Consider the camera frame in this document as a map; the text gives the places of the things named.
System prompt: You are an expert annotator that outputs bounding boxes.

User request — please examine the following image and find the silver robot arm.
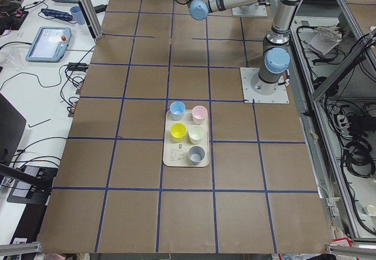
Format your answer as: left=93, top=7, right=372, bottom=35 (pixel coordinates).
left=185, top=0, right=301, bottom=95

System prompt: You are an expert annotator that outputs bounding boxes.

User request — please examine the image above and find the blue cup on desk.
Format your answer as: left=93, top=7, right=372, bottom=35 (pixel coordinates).
left=70, top=6, right=85, bottom=25

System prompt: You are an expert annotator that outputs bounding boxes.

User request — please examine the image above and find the light blue cup rear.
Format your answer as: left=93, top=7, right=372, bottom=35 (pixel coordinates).
left=169, top=101, right=186, bottom=121

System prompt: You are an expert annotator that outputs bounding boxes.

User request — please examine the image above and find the pink plastic cup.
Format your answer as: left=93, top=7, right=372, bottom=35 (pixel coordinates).
left=192, top=105, right=208, bottom=125

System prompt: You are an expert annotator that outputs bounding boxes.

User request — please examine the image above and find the yellow plastic cup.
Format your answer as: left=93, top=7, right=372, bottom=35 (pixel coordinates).
left=170, top=123, right=187, bottom=143

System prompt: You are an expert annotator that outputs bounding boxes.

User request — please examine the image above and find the cream white plastic cup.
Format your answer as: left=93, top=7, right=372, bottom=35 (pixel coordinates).
left=188, top=125, right=205, bottom=144

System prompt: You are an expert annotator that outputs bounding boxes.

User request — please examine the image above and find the grey plastic cup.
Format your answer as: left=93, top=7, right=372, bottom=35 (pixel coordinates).
left=188, top=146, right=206, bottom=164

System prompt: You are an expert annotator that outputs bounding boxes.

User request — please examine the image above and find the blue power strip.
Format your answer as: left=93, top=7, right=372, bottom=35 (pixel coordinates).
left=41, top=8, right=73, bottom=22

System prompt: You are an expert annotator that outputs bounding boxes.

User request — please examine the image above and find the black power adapter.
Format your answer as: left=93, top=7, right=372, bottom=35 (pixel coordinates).
left=67, top=62, right=89, bottom=72

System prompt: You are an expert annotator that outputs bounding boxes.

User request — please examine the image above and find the near teach pendant tablet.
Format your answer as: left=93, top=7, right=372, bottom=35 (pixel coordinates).
left=25, top=26, right=72, bottom=63

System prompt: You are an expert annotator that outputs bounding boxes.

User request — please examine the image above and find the beige plastic tray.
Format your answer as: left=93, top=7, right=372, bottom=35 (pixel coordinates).
left=163, top=110, right=210, bottom=167

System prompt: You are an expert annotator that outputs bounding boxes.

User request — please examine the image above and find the black monitor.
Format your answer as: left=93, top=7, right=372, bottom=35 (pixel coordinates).
left=0, top=94, right=26, bottom=165

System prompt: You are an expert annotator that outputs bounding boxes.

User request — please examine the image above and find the aluminium frame post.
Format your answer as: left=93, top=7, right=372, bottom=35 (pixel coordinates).
left=76, top=0, right=103, bottom=40

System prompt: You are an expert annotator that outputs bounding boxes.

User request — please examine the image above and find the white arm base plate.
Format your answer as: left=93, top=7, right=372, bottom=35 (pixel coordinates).
left=240, top=67, right=289, bottom=104

